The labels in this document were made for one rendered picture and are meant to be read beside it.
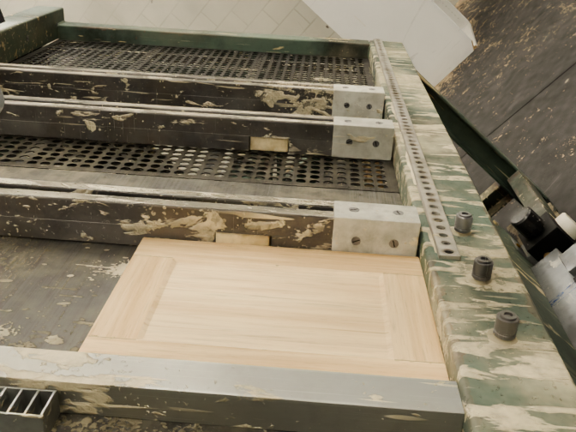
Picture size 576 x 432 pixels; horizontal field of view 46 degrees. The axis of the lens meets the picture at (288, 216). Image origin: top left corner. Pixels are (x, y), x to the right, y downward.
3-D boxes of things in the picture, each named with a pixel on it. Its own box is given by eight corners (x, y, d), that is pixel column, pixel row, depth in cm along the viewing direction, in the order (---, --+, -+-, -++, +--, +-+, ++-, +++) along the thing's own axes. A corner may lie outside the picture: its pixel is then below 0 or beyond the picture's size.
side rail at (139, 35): (367, 75, 239) (369, 44, 235) (59, 56, 243) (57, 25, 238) (365, 70, 247) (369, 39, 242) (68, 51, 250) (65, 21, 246)
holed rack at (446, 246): (460, 260, 92) (461, 256, 92) (438, 258, 92) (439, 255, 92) (381, 40, 242) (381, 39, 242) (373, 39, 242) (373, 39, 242)
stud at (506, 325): (517, 344, 75) (522, 321, 74) (495, 342, 75) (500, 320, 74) (512, 331, 77) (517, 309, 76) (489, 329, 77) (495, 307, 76)
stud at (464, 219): (471, 236, 99) (475, 217, 98) (454, 234, 99) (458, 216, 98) (468, 228, 101) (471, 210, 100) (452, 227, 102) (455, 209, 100)
